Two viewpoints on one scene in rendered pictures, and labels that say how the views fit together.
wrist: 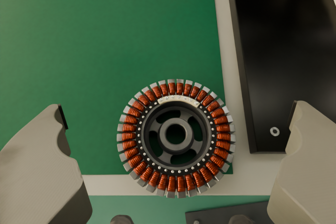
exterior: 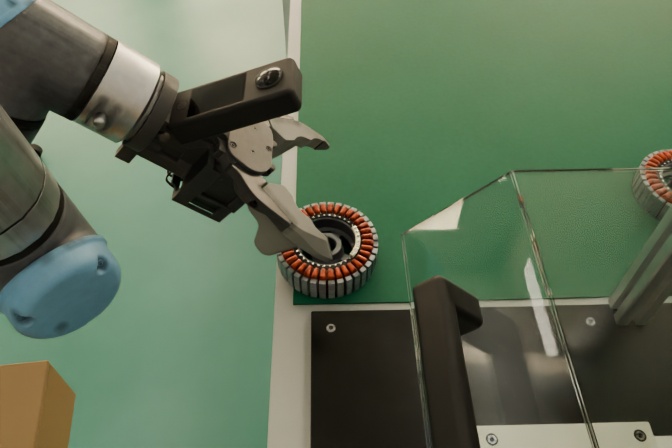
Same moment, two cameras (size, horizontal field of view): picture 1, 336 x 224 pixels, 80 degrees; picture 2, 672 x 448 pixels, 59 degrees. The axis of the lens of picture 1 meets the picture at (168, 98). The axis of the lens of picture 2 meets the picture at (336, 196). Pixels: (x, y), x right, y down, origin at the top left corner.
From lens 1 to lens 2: 0.51 m
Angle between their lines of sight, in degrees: 43
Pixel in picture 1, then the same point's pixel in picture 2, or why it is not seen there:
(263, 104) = (359, 321)
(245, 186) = (281, 314)
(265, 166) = (299, 334)
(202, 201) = not seen: outside the picture
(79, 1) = (478, 169)
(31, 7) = (461, 132)
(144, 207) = (249, 407)
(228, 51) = not seen: hidden behind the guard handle
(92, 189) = not seen: hidden behind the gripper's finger
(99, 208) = (253, 329)
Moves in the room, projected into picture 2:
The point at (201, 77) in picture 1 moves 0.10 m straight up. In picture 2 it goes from (394, 281) to (401, 225)
